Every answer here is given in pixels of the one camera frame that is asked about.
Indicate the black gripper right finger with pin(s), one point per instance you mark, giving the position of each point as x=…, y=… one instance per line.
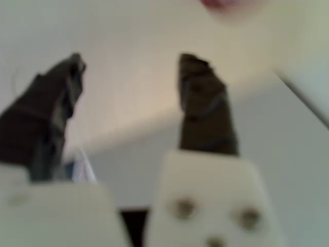
x=203, y=108

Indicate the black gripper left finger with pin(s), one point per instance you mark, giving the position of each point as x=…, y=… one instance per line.
x=33, y=121

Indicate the red object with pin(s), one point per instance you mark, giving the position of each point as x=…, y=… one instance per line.
x=218, y=3

